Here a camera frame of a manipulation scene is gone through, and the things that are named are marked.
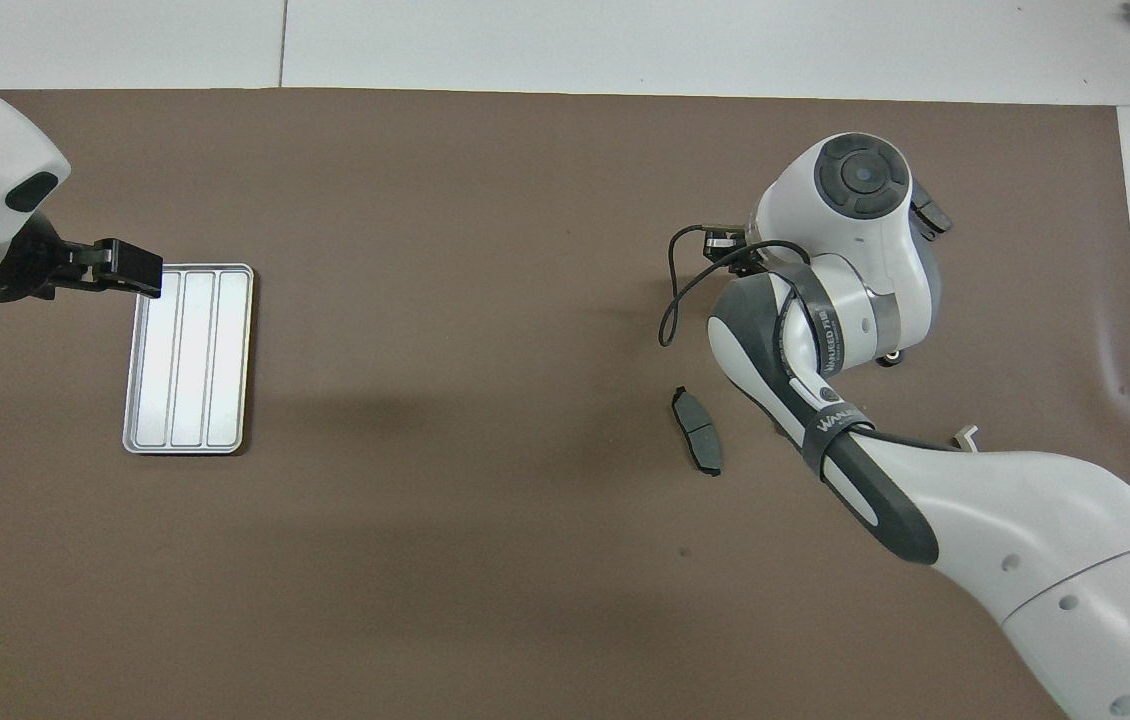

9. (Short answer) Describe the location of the brown paper mat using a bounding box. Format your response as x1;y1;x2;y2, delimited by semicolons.
0;88;1130;720

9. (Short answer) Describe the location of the dark grey brake pad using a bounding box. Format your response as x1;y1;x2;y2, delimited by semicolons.
669;385;724;478
911;188;954;237

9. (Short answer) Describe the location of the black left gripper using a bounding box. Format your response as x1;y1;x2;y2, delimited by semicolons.
0;212;165;303

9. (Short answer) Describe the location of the silver metal tray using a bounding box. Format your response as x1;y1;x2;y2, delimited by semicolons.
122;262;256;457

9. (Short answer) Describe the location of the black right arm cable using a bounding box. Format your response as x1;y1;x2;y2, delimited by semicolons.
657;222;966;453

